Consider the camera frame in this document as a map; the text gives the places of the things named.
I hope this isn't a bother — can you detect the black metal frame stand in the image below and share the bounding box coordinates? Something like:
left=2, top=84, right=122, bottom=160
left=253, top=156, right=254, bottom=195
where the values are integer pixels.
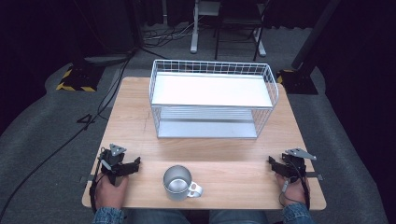
left=214, top=0, right=273, bottom=62

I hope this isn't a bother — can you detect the black stand with striped base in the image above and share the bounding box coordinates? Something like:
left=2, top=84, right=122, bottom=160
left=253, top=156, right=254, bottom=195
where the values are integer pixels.
left=276, top=0, right=342, bottom=95
left=55, top=59, right=106, bottom=93

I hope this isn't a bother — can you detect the long black floor cable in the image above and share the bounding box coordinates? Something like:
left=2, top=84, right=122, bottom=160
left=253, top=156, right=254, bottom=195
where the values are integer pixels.
left=0, top=54, right=134, bottom=216

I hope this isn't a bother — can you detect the thin cable with grey plug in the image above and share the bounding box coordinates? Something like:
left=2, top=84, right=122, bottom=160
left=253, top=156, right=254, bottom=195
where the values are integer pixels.
left=277, top=179, right=290, bottom=207

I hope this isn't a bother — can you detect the white wire two-tier rack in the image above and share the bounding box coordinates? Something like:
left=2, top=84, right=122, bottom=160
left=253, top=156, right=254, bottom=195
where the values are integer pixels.
left=148, top=59, right=280, bottom=140

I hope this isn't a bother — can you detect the white metal stand leg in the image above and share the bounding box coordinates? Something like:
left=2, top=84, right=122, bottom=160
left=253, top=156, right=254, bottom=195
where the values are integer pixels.
left=253, top=27, right=268, bottom=58
left=189, top=0, right=222, bottom=55

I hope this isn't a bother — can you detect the bundle of floor cables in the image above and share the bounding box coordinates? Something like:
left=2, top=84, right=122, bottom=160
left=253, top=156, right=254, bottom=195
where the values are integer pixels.
left=142, top=20, right=201, bottom=42

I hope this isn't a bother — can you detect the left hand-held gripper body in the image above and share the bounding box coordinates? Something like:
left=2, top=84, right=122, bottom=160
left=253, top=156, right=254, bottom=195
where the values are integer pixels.
left=98, top=143, right=129, bottom=187

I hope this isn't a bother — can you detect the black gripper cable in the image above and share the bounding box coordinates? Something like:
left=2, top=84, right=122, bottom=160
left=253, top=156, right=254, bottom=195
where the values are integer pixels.
left=292, top=159, right=312, bottom=211
left=89, top=148, right=107, bottom=215

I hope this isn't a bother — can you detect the metal cup with white handle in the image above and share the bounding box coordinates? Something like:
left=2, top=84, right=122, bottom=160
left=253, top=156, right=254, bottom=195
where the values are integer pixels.
left=162, top=164, right=205, bottom=202

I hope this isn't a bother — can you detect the grey flat stand base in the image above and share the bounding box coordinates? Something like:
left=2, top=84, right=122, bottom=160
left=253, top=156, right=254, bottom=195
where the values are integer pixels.
left=83, top=53, right=133, bottom=67

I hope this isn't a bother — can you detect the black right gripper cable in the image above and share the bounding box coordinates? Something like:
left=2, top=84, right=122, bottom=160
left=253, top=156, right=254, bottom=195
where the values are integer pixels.
left=292, top=159, right=312, bottom=211

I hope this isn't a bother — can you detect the person's left hand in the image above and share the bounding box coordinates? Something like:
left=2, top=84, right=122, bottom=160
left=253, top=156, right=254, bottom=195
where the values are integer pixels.
left=93, top=173, right=130, bottom=210

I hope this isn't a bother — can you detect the person's right hand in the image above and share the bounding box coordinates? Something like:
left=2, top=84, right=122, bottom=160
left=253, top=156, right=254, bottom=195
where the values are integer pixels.
left=275, top=173, right=309, bottom=207

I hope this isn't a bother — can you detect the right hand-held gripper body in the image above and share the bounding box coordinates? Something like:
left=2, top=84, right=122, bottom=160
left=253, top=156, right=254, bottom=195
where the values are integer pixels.
left=279, top=147, right=318, bottom=185

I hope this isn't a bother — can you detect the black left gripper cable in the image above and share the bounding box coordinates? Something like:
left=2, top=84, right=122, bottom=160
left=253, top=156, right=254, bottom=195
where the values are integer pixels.
left=89, top=148, right=107, bottom=215

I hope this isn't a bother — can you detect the person's right leg in jeans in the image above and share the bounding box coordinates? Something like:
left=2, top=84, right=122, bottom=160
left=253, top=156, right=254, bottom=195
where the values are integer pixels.
left=208, top=209, right=269, bottom=224

